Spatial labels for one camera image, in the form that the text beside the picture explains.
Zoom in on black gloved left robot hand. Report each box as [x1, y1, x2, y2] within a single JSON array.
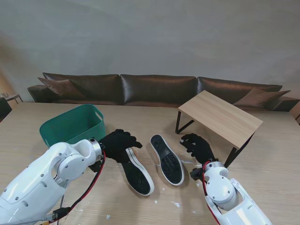
[[99, 129, 143, 164]]

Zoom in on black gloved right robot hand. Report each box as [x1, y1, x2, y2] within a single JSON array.
[[179, 133, 216, 164]]

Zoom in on yellow canvas sneaker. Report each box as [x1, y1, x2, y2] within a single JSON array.
[[150, 134, 185, 186], [118, 147, 155, 196]]

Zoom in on small wooden shelf black legs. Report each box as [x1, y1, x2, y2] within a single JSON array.
[[175, 90, 263, 169]]

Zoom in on green plastic basket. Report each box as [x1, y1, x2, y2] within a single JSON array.
[[39, 104, 105, 149]]

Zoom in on dark brown leather sofa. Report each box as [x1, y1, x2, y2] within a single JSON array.
[[27, 72, 300, 112]]

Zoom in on brown leather cushion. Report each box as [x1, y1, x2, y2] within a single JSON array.
[[37, 77, 87, 100], [233, 88, 291, 108]]

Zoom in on wooden side table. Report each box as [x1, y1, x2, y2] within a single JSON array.
[[0, 93, 24, 104]]

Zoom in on dark chair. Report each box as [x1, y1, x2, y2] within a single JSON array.
[[0, 97, 12, 122]]

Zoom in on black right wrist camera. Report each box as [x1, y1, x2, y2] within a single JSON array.
[[190, 168, 203, 180]]

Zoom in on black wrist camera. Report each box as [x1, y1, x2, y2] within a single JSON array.
[[190, 168, 203, 180], [90, 162, 103, 173]]

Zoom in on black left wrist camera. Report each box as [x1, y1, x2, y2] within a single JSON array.
[[90, 162, 103, 173]]

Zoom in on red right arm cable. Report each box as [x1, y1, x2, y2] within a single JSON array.
[[201, 161, 218, 223]]

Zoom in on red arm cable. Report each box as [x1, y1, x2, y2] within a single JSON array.
[[50, 150, 107, 221], [201, 161, 218, 223]]

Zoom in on red left arm cable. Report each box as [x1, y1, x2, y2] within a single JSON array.
[[50, 150, 107, 221]]

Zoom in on grey cable with black plug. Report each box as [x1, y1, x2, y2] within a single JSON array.
[[41, 206, 71, 221]]

